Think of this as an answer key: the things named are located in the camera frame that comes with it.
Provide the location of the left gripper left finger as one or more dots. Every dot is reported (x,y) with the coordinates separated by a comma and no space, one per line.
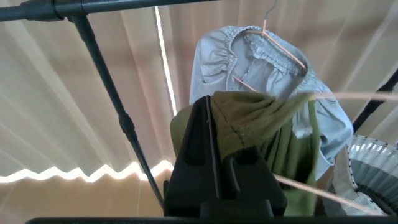
(192,180)

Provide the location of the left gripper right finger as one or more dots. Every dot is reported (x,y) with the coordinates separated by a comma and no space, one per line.
(255,186)

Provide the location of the green garment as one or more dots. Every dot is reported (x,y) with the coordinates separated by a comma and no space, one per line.
(248,115)

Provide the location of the pale grey shorts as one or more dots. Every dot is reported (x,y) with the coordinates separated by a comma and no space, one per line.
(211,62)

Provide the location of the pink clothes hanger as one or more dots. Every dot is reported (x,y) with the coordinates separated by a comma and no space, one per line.
(357,96)
(284,50)

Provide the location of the white laundry basket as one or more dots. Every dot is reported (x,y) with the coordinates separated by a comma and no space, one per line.
(373,165)

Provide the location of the black clothes rack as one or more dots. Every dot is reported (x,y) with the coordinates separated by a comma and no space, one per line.
(93,53)

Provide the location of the beige curtain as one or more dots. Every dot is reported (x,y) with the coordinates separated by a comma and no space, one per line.
(46,93)

